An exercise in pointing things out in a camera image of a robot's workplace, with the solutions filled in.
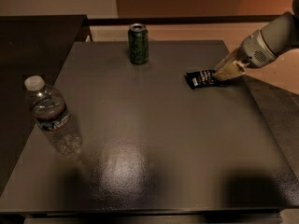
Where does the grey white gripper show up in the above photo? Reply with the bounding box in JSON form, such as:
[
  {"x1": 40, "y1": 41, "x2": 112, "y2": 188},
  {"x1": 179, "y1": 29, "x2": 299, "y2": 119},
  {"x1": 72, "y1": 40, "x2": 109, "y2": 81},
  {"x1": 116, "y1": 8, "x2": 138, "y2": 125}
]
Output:
[{"x1": 213, "y1": 29, "x2": 278, "y2": 82}]

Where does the black rxbar chocolate wrapper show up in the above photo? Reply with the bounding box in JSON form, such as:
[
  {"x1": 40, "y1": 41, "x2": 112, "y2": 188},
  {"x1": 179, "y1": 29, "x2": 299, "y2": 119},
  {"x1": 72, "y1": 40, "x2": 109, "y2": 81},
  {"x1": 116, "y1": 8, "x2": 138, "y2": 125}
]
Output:
[{"x1": 185, "y1": 70, "x2": 221, "y2": 90}]

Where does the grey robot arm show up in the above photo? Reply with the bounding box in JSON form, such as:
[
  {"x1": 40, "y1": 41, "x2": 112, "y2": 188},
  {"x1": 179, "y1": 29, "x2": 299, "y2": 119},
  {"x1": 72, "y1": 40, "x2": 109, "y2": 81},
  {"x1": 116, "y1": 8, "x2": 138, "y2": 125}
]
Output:
[{"x1": 212, "y1": 0, "x2": 299, "y2": 81}]

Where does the green soda can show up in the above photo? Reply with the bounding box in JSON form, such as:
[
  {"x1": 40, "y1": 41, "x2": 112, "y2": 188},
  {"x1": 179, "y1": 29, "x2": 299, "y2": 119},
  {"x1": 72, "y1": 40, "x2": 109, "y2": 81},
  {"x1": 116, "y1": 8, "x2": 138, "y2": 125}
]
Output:
[{"x1": 128, "y1": 23, "x2": 149, "y2": 64}]

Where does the clear plastic water bottle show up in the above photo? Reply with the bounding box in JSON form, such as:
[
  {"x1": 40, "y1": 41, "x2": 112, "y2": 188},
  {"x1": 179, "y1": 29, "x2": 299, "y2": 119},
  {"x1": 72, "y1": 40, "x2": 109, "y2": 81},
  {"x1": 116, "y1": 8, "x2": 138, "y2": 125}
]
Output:
[{"x1": 24, "y1": 76, "x2": 82, "y2": 155}]

